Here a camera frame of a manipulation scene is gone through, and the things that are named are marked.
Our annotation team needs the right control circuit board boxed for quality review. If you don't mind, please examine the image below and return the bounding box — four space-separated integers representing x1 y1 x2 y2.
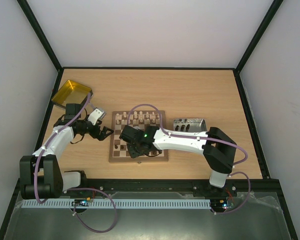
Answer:
210 199 235 210

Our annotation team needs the white slotted cable duct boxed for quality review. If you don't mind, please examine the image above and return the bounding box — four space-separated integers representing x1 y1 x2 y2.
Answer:
21 199 211 210

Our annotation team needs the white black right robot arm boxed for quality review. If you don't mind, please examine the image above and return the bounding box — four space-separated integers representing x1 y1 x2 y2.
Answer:
119 125 237 196

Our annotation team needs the control circuit board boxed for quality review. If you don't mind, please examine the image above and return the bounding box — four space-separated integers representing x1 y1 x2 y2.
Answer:
70 197 94 207
210 199 235 210

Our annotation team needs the yellow metal tin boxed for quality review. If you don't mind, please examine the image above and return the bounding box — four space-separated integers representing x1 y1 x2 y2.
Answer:
51 80 94 109

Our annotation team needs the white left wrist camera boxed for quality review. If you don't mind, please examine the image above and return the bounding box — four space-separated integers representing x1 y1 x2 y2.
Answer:
87 108 106 126

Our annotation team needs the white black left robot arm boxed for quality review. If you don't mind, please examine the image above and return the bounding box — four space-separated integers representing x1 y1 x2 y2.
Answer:
19 103 114 204

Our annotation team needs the left control circuit board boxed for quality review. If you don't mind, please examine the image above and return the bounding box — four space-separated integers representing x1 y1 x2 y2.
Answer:
70 197 94 207

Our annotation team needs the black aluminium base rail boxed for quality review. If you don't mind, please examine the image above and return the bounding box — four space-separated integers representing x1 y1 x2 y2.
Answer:
16 177 281 198

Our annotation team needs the silver metal tin tray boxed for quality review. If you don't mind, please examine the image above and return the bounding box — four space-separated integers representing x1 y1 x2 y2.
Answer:
173 118 207 133

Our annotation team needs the wooden chess board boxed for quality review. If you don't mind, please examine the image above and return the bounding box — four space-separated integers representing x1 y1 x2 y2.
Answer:
108 110 169 163

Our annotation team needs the black enclosure frame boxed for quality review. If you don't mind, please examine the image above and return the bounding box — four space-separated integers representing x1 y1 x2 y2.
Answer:
0 0 298 240

